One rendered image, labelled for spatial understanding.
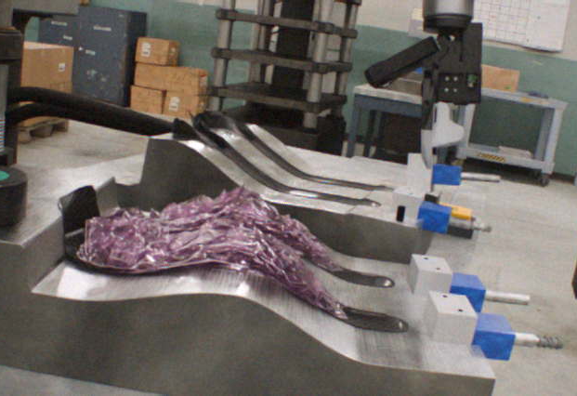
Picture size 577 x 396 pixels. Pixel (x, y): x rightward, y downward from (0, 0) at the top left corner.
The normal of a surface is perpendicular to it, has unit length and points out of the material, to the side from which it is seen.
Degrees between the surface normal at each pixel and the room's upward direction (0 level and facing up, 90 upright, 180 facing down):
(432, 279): 90
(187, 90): 88
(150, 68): 100
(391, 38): 90
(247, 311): 90
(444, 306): 0
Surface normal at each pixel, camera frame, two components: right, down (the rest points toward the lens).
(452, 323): -0.03, 0.24
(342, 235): -0.32, 0.18
